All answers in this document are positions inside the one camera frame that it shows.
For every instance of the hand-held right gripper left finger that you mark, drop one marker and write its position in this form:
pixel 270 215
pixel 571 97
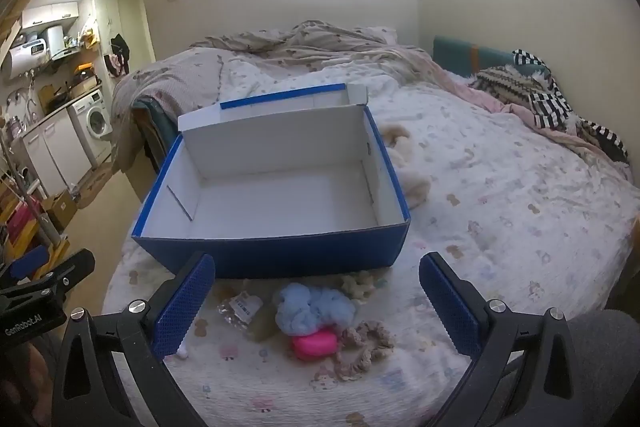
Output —
pixel 185 307

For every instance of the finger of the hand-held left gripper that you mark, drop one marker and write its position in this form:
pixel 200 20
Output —
pixel 30 261
pixel 70 267

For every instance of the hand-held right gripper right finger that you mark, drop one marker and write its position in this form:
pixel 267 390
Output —
pixel 450 302

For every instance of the cream ruffled scrunchie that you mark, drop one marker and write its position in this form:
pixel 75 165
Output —
pixel 360 284

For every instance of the white cardboard box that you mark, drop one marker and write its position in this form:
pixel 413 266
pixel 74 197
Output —
pixel 275 257

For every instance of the beige lace scrunchie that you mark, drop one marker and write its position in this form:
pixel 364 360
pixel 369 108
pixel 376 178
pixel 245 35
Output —
pixel 350 369

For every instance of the light blue fluffy scrunchie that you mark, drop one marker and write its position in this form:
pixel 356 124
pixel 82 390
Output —
pixel 310 307

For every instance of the cream fluffy ball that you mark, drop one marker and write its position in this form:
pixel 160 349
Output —
pixel 412 182

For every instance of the small white soft item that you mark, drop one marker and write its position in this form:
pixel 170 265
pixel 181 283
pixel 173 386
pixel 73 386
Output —
pixel 183 352

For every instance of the yellow rack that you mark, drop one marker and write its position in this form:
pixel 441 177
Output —
pixel 30 227

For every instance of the clear plastic packet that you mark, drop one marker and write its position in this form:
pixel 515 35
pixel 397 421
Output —
pixel 242 307

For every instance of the bed with printed sheet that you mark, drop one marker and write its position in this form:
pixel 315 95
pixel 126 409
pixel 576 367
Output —
pixel 500 217

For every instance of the white base cabinet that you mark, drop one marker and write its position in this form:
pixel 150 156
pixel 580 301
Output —
pixel 50 152

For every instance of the pink scrunchie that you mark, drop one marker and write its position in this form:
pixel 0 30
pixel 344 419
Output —
pixel 316 344

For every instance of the white washing machine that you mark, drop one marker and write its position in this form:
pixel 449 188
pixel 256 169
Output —
pixel 92 122

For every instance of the teal bed end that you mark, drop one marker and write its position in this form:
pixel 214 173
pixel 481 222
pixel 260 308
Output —
pixel 160 132

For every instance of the person's grey trouser leg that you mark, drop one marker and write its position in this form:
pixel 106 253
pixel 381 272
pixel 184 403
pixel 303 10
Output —
pixel 605 357

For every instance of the tan fluffy plush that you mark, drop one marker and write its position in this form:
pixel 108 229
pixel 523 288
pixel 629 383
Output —
pixel 396 136

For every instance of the white water heater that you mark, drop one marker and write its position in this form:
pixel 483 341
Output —
pixel 22 59

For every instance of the dark hanging clothes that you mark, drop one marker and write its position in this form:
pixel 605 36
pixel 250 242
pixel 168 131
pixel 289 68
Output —
pixel 119 52

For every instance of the black-white striped cloth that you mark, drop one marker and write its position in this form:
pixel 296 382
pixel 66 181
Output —
pixel 550 104

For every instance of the pink blanket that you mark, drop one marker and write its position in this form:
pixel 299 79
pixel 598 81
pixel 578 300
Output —
pixel 450 79

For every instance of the patterned knitted cloth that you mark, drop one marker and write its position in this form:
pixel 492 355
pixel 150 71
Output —
pixel 505 84

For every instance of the grey-beige printed quilt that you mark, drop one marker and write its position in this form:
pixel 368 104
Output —
pixel 190 67

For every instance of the teal pillow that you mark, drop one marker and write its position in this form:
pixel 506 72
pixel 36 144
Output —
pixel 452 54

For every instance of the tall white cabinet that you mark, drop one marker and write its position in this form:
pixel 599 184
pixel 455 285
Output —
pixel 106 17

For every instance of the white wall cabinet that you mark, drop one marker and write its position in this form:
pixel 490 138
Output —
pixel 50 14

